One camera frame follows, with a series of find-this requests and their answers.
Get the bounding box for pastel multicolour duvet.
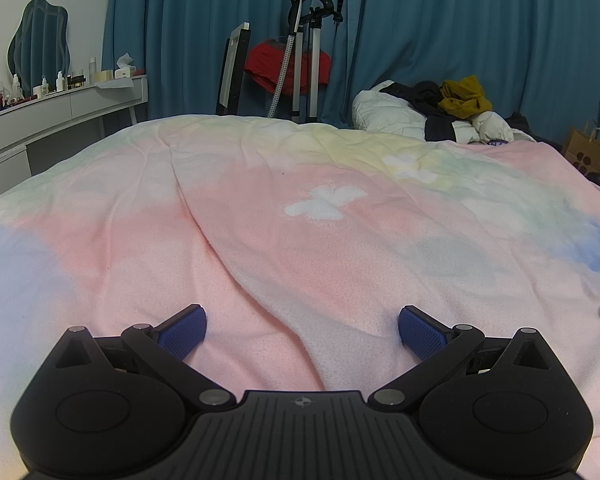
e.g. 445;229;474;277
0;116;600;479

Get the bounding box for brown paper bag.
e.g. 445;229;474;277
562;122;600;176

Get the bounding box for white puffy jacket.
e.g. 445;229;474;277
352;80;532;144

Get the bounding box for mustard yellow garment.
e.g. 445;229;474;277
438;75;493;120

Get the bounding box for dark navy garment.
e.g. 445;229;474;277
381;80;456;142

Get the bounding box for white dressing table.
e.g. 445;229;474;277
0;75;149;195

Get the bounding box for tissue box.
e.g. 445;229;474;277
114;53;136;79

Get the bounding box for wavy blue mirror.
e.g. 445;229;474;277
6;0;71;96

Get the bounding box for blue curtain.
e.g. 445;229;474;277
102;0;600;142

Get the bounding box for silver tripod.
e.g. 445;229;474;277
268;0;342;124

